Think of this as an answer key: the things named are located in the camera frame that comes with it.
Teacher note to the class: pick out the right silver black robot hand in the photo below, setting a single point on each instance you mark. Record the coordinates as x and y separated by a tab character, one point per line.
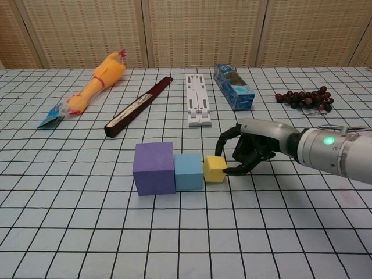
267	133

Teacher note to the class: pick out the small yellow cube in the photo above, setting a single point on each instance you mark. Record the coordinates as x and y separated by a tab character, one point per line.
213	171

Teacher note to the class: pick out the light blue cube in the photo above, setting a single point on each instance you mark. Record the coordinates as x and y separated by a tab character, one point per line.
189	174

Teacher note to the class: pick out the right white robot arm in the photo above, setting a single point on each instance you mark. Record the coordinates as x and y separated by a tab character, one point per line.
334	157

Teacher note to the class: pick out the large purple cube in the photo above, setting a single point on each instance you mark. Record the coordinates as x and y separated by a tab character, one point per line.
154	171

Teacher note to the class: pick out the dark red grape bunch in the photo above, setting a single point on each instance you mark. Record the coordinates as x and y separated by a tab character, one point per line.
308	100

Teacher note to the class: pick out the blue cookie box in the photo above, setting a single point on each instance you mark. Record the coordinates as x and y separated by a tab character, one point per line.
235	90

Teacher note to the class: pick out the white folding laptop stand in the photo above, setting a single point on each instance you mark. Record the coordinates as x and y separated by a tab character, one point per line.
197	98

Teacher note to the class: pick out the beige woven folding screen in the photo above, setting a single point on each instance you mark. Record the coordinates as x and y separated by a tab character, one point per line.
189	32

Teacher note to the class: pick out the dark red folded fan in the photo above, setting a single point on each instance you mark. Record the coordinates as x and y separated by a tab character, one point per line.
136	106

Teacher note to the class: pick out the yellow rubber chicken toy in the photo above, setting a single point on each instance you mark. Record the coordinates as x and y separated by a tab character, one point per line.
98	80

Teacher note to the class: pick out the light blue checkered tablecloth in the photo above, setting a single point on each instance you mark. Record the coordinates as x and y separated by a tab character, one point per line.
87	226

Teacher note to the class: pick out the small blue packet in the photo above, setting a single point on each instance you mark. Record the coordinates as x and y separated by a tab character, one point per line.
52	117

